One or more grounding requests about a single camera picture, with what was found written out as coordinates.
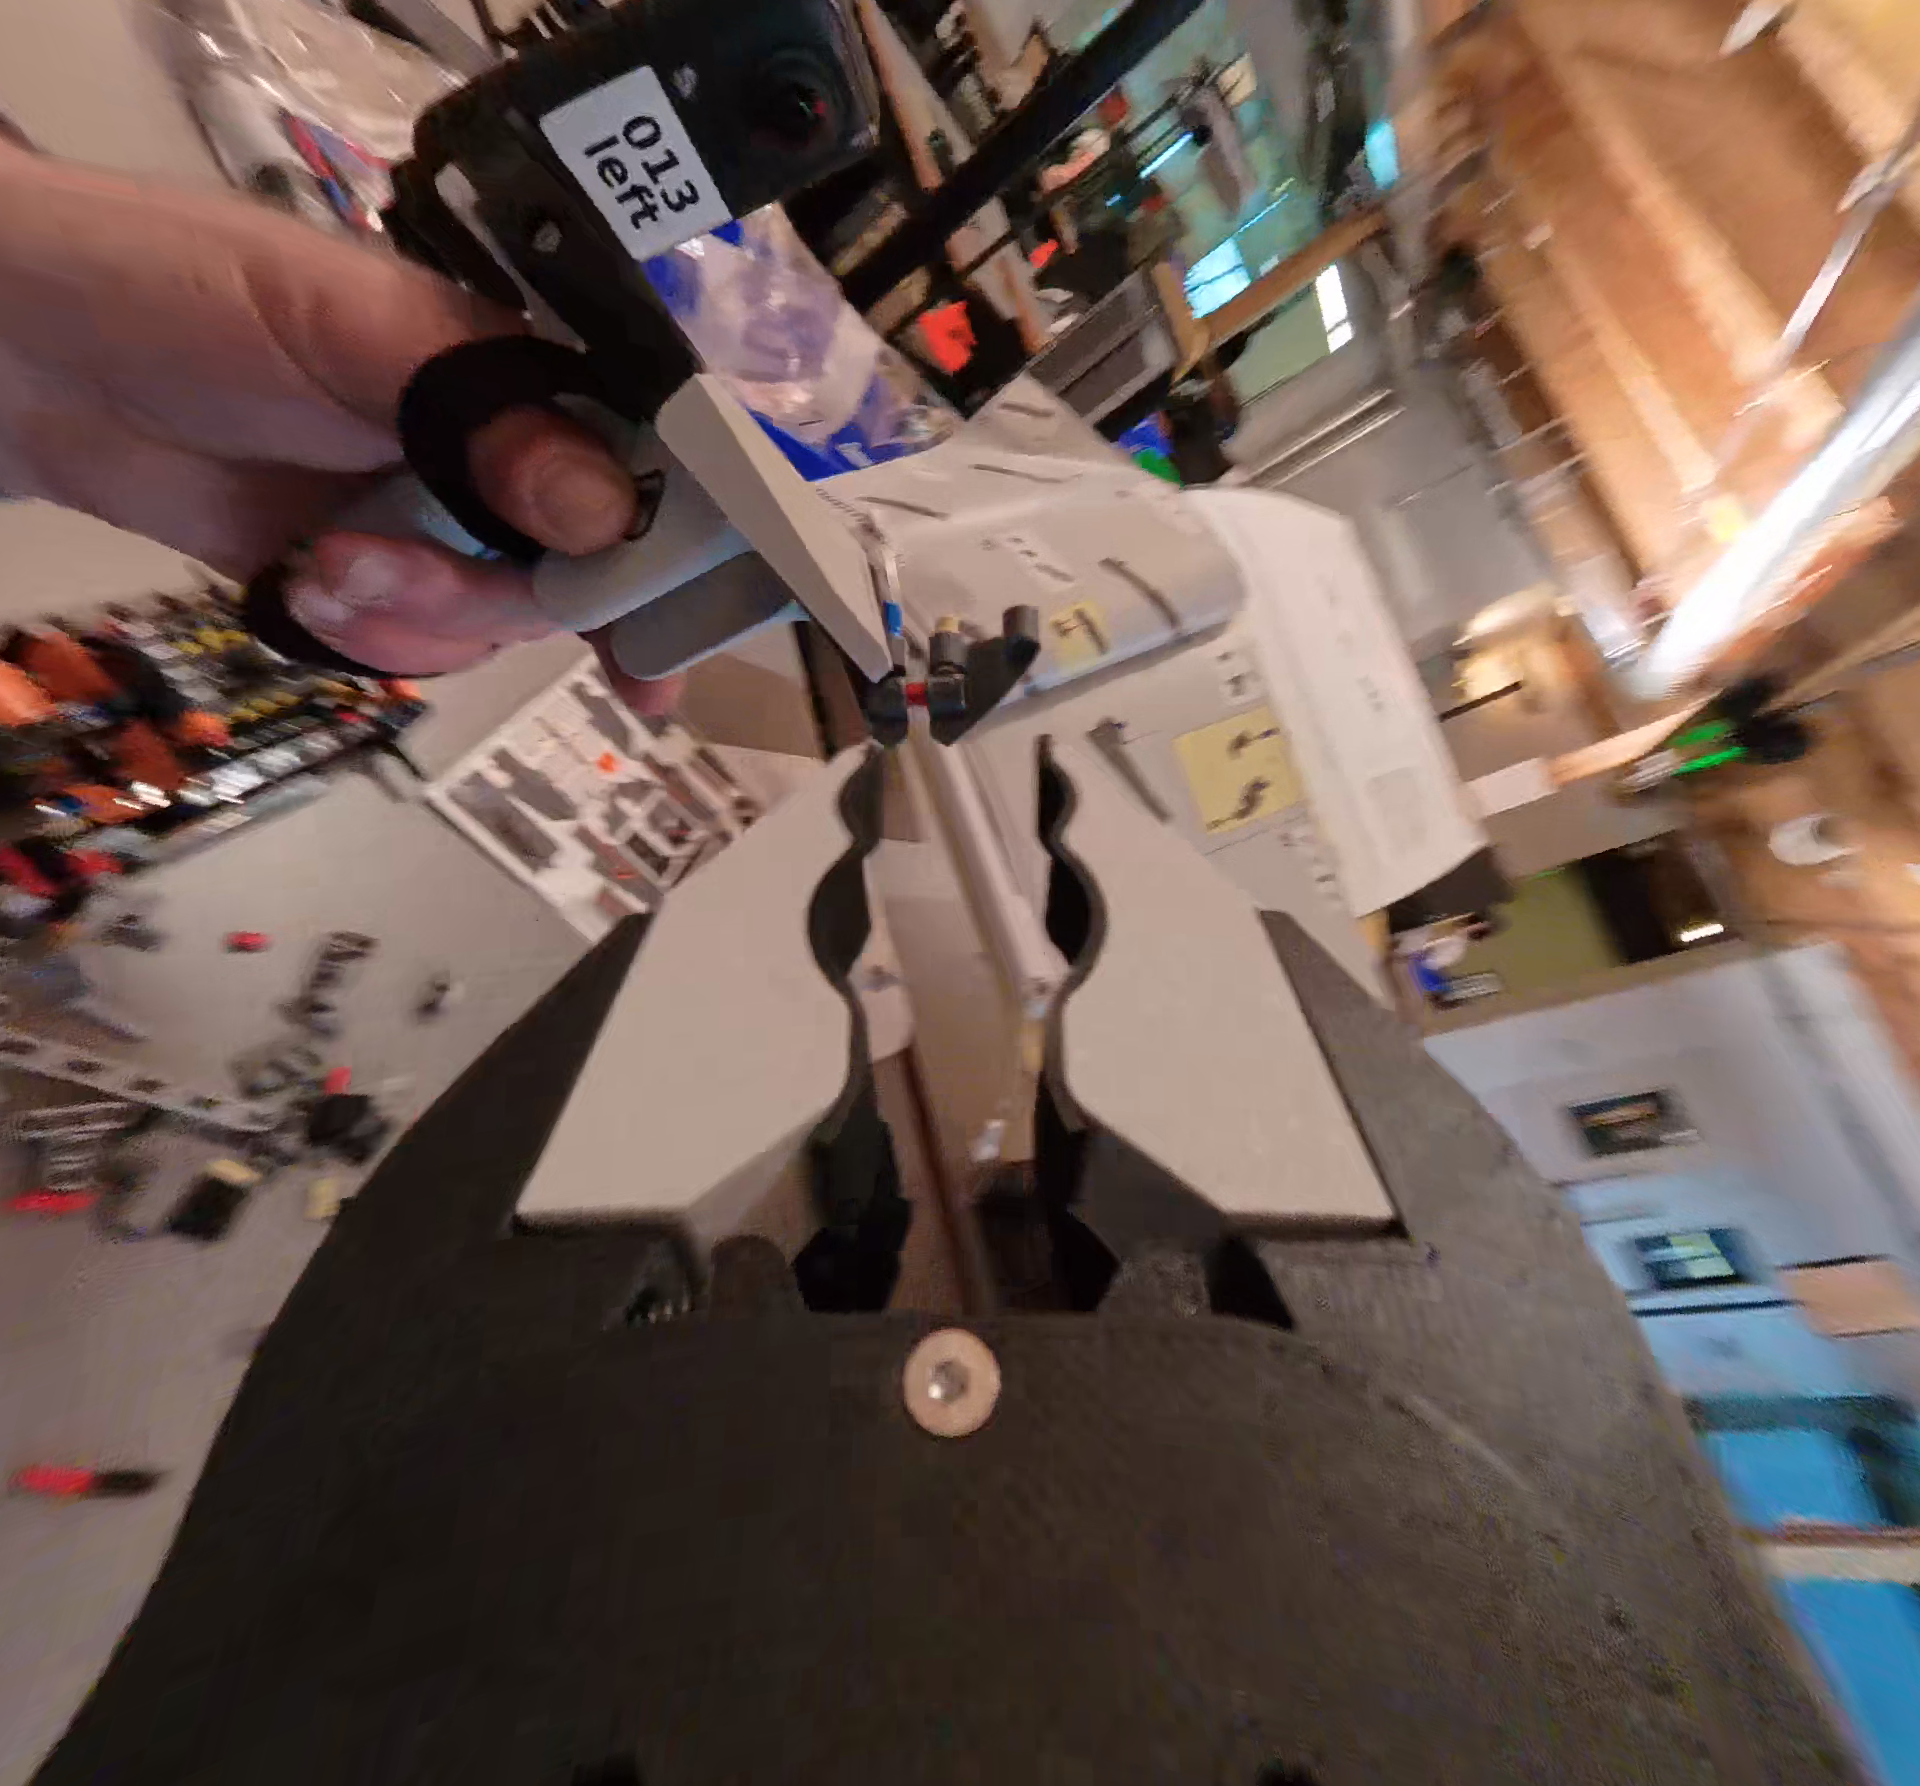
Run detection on person's left hand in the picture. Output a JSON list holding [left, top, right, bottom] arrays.
[[0, 142, 692, 723]]

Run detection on black metal pole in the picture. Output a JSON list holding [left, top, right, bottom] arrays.
[[811, 0, 1354, 307]]

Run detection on lego sticker sheet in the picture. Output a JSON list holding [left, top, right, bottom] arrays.
[[428, 668, 753, 921]]

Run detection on clear plastic bags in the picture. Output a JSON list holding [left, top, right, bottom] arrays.
[[659, 204, 964, 482]]

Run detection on lego instruction booklet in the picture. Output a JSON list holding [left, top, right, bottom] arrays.
[[818, 443, 1487, 921]]

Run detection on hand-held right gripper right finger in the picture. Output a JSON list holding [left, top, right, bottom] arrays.
[[1039, 740, 1401, 1303]]

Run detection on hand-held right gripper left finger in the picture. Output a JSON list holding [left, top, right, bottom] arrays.
[[513, 747, 892, 1268]]

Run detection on pile of lego pieces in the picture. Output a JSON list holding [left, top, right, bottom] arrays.
[[0, 899, 454, 1504]]

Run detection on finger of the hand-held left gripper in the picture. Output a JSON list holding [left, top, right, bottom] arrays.
[[655, 372, 907, 687]]

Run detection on white book stand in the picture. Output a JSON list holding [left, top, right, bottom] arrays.
[[795, 630, 1086, 1161]]

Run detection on small black lego assembly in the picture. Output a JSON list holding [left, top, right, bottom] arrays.
[[870, 601, 1046, 752]]

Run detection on partly built lego car chassis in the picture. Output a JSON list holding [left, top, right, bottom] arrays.
[[0, 585, 431, 902]]

